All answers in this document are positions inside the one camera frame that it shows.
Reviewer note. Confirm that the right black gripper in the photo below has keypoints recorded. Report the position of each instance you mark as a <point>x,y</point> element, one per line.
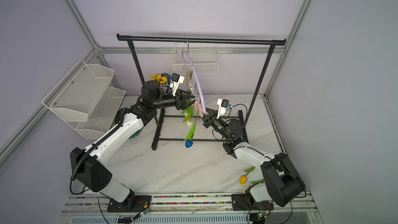
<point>209,122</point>

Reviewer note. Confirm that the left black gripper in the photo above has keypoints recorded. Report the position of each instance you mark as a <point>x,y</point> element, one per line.
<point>181,99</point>

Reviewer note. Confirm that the white tulip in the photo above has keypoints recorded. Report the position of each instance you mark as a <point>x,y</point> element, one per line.
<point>189,112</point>

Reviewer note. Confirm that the purple clip hanger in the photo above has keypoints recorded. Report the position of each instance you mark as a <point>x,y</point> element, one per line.
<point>197,89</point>

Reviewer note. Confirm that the blue tulip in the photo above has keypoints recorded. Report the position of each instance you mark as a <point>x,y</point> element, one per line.
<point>188,140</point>

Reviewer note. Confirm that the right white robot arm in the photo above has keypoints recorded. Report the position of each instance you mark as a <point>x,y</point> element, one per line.
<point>282,181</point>

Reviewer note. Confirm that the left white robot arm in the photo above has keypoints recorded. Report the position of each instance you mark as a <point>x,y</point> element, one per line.
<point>88,164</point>

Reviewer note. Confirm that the sunflower bouquet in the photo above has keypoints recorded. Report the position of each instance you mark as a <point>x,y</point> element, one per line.
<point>162,79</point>

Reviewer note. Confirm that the green rubber work glove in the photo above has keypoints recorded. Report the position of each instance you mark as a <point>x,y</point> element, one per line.
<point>135,134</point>

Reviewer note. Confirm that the black and yellow glove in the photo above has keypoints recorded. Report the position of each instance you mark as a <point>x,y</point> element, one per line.
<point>118,116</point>

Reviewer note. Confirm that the white mesh shelf basket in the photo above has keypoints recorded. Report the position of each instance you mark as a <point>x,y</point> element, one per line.
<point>86,100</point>

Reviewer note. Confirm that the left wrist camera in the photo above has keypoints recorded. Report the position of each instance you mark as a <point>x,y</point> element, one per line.
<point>176,81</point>

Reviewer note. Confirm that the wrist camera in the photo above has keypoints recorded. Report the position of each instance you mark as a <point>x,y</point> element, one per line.
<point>176,81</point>
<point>223,106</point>

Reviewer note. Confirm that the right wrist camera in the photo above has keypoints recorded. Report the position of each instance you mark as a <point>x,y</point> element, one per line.
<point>223,106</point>

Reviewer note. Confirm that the white wire wall basket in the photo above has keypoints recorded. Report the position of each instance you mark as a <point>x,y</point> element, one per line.
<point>205,60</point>

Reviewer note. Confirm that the metal base rail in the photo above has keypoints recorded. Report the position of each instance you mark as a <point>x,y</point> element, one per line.
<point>191,208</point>

